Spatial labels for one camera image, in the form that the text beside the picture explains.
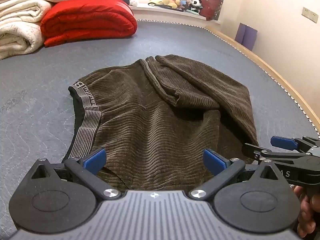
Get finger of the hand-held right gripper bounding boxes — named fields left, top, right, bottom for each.
left=271, top=136, right=320, bottom=153
left=244, top=143, right=273, bottom=162

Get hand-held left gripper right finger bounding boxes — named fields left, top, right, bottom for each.
left=189, top=149, right=279, bottom=201

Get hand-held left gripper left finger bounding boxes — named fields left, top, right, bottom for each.
left=29, top=148, right=123, bottom=202

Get brown corduroy pants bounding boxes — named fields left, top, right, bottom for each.
left=61, top=54, right=259, bottom=192

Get person's right hand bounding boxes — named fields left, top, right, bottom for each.
left=293, top=185, right=320, bottom=236

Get grey quilted mattress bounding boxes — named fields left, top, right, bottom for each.
left=0, top=19, right=320, bottom=240

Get purple folder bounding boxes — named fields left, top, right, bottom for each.
left=234, top=22, right=258, bottom=51

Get red folded blanket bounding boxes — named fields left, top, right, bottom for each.
left=40, top=0, right=138, bottom=47

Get white quilted folded blanket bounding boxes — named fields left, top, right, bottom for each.
left=0, top=21, right=46, bottom=60

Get dark red cushion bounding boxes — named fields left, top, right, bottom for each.
left=199, top=0, right=225, bottom=21

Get cream folded blanket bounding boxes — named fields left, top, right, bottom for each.
left=0, top=0, right=53, bottom=28

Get wooden bed frame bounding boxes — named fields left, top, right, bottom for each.
left=206, top=27, right=320, bottom=133

